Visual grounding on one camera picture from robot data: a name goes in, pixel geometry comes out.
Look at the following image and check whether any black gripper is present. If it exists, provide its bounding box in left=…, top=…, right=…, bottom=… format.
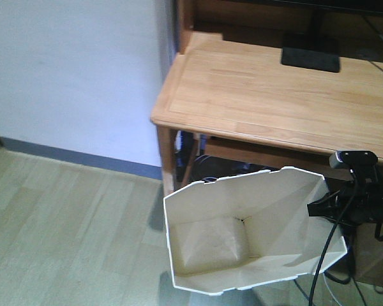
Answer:
left=307, top=183, right=383, bottom=226

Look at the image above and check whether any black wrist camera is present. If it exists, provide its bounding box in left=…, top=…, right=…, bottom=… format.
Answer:
left=329, top=150, right=383, bottom=188

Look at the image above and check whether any black computer monitor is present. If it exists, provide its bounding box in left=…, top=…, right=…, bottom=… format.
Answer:
left=279, top=1, right=383, bottom=73

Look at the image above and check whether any black camera cable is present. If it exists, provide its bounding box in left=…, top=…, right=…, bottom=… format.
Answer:
left=308, top=171, right=360, bottom=306

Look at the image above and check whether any wooden desk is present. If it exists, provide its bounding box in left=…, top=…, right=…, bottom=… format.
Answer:
left=150, top=0, right=383, bottom=288

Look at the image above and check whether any white plastic trash bin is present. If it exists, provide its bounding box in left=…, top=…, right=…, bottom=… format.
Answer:
left=163, top=166, right=347, bottom=296

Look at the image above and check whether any thick black monitor cable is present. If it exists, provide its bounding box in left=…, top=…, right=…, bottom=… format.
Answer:
left=363, top=14, right=383, bottom=55

